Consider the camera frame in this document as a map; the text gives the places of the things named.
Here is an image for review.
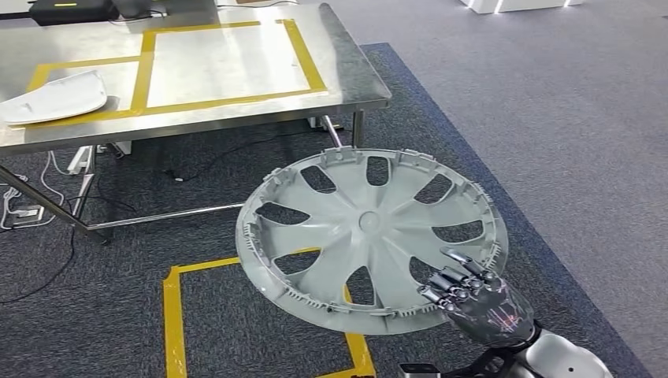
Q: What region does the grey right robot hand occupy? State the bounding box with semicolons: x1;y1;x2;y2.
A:
417;246;537;349

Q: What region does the grey plastic wheel hubcap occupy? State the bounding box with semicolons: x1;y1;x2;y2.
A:
235;147;510;336

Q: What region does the stainless steel workbench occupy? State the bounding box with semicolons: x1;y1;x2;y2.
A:
0;2;392;246

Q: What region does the white plastic car part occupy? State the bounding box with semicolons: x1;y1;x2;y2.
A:
0;69;109;126

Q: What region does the white lit display plinth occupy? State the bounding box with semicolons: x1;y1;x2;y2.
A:
458;0;587;15

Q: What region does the grey metal box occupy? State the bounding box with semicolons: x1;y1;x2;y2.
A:
121;0;219;17

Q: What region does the metal floor socket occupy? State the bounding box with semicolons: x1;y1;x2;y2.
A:
9;205;47;221

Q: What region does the black carrying case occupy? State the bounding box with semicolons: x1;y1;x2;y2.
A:
28;0;121;27

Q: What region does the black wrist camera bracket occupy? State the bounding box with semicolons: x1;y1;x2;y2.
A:
440;348;525;378

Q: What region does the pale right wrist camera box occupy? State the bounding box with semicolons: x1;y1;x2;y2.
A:
399;363;442;378

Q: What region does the black floor cable with plug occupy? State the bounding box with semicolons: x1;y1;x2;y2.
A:
164;130;314;183

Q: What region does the long black floor cable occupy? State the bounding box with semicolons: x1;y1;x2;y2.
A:
0;224;78;306

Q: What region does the white floor cable bundle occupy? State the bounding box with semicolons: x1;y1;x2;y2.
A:
0;151;67;232

